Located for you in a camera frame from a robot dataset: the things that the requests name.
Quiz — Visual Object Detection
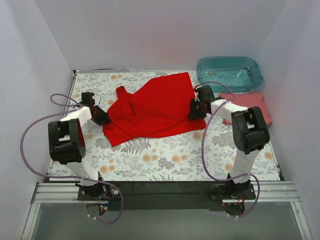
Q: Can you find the red t shirt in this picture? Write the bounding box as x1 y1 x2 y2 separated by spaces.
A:
102 72 206 147

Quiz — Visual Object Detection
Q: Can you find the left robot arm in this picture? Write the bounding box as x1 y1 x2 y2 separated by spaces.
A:
48 92 111 200

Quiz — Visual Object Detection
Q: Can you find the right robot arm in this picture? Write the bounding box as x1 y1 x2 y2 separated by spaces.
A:
188 83 270 200

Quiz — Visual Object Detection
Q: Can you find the teal plastic bin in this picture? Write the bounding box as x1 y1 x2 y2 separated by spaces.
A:
196 56 263 93

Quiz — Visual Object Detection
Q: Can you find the folded pink t shirt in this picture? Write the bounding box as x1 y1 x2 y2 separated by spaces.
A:
231 91 272 126

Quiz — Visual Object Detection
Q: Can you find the floral tablecloth mat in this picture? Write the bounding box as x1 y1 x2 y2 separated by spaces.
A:
48 71 286 182

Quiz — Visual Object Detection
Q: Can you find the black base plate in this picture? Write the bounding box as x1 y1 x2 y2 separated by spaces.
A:
77 181 256 212

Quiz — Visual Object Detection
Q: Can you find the aluminium frame rail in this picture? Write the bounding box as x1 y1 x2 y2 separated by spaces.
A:
32 181 300 203

